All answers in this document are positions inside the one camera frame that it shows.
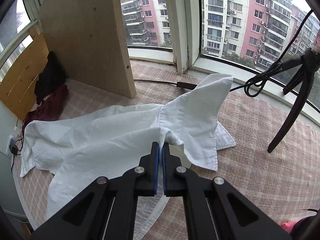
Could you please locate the white power strip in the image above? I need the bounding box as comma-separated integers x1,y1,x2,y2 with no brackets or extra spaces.
5,134,15,158

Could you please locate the pink folded garment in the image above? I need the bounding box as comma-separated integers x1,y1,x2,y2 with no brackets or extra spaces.
281,218,313,234

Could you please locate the light plywood board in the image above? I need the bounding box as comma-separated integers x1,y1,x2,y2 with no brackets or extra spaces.
40,0,136,98

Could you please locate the pink plaid table cloth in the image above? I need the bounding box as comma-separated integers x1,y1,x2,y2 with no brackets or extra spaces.
12,60,320,240

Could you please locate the ring light on tripod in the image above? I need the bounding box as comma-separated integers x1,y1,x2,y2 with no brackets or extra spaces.
267,35,319,153

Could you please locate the ring light cable with remote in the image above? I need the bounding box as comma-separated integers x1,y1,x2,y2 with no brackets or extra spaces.
133,10,315,98

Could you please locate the dark red garment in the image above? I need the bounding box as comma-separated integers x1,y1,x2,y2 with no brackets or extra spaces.
22,85,69,135

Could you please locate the pine wood board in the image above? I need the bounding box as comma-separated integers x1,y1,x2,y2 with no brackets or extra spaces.
1,27,48,121

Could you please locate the white shirt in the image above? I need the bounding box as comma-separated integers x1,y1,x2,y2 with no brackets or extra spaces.
20,74,235,239

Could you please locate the black garment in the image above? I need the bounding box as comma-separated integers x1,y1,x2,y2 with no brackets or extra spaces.
34,51,67,105

